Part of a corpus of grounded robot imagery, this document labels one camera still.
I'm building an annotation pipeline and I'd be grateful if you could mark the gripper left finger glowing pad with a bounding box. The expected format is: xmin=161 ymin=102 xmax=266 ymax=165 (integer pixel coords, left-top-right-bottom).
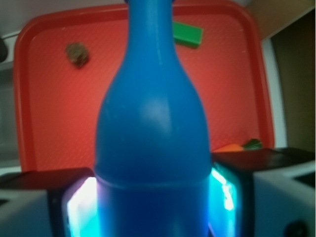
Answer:
xmin=0 ymin=168 xmax=99 ymax=237

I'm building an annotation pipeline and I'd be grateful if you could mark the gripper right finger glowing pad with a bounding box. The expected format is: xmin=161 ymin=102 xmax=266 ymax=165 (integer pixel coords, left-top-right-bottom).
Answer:
xmin=209 ymin=148 xmax=316 ymax=237

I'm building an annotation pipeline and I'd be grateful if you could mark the blue plastic bottle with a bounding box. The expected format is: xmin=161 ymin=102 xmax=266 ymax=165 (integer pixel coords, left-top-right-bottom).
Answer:
xmin=95 ymin=0 xmax=211 ymax=237

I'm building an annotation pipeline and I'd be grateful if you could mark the orange toy carrot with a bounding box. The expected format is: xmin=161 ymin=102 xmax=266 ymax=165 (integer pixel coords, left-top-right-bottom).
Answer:
xmin=213 ymin=139 xmax=263 ymax=153

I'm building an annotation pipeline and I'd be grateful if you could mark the red plastic tray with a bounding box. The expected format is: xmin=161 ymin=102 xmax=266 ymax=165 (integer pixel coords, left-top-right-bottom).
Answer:
xmin=13 ymin=0 xmax=275 ymax=171

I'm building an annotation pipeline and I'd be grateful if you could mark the brown rock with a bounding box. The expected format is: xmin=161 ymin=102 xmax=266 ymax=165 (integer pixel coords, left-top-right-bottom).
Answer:
xmin=65 ymin=42 xmax=90 ymax=68

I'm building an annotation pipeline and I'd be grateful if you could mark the brown cardboard panel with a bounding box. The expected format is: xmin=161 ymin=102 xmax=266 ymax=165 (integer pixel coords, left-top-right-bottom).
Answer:
xmin=246 ymin=0 xmax=316 ymax=40

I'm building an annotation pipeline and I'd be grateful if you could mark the green rectangular block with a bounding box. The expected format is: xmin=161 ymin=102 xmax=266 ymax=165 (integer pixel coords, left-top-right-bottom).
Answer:
xmin=173 ymin=22 xmax=203 ymax=48

